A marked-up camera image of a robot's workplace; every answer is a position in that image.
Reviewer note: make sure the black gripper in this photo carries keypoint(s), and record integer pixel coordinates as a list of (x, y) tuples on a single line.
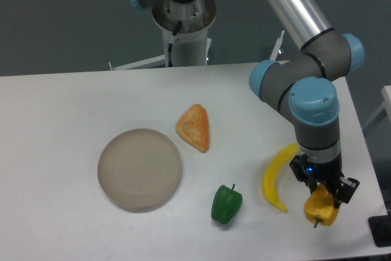
[(329, 173)]

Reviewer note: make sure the yellow bell pepper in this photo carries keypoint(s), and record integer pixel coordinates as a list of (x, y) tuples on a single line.
[(319, 208)]

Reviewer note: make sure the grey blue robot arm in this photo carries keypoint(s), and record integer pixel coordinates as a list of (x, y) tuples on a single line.
[(300, 90)]

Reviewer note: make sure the green bell pepper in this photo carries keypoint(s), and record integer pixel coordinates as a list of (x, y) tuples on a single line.
[(226, 203)]

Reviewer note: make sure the beige round plate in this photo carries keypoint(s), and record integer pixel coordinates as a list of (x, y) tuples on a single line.
[(139, 170)]

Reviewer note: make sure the yellow banana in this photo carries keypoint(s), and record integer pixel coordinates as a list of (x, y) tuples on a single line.
[(270, 176)]

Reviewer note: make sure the black device at table edge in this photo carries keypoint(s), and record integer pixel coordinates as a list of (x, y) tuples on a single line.
[(380, 230)]

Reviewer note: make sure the white furniture at right edge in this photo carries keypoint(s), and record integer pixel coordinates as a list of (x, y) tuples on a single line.
[(380, 113)]

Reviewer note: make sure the orange triangular bread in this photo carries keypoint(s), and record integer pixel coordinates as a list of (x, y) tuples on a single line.
[(193, 127)]

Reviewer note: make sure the white frame strut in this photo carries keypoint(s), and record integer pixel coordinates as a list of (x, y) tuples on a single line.
[(277, 47)]

